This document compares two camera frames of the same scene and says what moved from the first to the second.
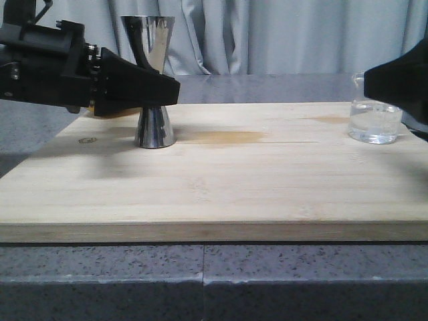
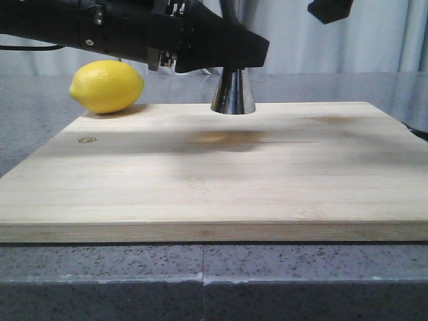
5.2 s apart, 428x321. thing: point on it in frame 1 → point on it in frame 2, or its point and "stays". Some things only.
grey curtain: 259,37 stays
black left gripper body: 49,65 → 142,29
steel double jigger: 148,38 → 233,95
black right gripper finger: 402,82 → 330,11
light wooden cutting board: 238,172 stays
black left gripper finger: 126,84 → 204,40
